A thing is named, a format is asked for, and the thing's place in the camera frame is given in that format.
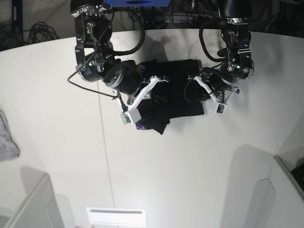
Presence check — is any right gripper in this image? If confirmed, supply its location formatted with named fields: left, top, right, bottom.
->
left=103, top=60, right=152, bottom=105

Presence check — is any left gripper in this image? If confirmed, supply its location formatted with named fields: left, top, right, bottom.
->
left=201, top=67, right=240, bottom=102

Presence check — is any black T-shirt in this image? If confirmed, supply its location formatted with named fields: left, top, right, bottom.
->
left=136, top=59, right=204, bottom=134

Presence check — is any blue box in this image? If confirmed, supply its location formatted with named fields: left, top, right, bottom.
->
left=105, top=0, right=171, bottom=7

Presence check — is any black keyboard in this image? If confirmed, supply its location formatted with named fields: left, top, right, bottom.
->
left=291, top=164, right=304, bottom=190

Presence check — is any grey cloth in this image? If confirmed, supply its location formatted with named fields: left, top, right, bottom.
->
left=0, top=110, right=20, bottom=162

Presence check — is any white wrist camera tag left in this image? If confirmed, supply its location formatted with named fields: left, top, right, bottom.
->
left=188, top=76, right=228, bottom=114

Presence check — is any white wrist camera tag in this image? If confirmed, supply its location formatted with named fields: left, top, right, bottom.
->
left=188, top=76, right=228, bottom=114
left=119, top=76, right=170, bottom=125

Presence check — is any white wrist camera tag right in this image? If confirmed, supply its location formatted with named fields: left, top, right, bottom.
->
left=119, top=76, right=170, bottom=125

